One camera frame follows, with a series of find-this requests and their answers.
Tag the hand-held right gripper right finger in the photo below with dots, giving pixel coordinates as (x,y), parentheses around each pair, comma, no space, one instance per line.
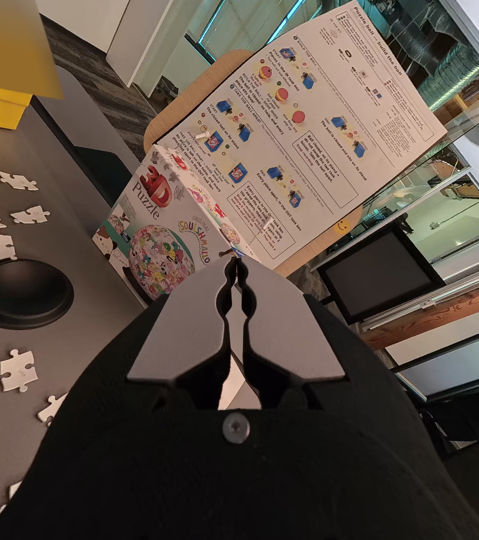
(294,337)

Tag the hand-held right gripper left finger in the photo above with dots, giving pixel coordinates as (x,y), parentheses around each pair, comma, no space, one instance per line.
(172,337)

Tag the white puzzle pieces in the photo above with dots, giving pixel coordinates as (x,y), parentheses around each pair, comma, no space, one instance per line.
(18,371)

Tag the colourful puzzle box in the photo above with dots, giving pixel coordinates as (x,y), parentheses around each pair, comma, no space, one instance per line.
(159,198)

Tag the black round ball stand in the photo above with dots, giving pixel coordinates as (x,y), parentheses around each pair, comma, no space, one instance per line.
(20,295)

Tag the white instruction leaflet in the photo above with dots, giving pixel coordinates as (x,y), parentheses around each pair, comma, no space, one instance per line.
(235,388)

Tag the black flat screen monitor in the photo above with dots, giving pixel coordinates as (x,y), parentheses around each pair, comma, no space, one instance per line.
(378,270)

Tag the white pin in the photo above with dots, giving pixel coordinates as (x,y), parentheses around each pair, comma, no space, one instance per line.
(267,222)
(201,135)

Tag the yellow smiley sticker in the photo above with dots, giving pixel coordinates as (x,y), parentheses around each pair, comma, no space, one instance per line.
(341,226)

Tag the wooden ledge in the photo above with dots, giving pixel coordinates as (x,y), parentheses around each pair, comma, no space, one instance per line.
(433,312)

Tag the dark teal seat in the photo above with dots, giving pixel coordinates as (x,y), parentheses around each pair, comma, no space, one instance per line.
(100,168)

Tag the black office chair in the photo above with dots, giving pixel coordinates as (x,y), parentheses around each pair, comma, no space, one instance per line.
(467,417)

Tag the white printed instruction poster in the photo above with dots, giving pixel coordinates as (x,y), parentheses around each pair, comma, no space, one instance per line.
(328,105)

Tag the light wooden board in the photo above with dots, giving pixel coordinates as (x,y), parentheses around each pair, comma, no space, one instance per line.
(205,84)

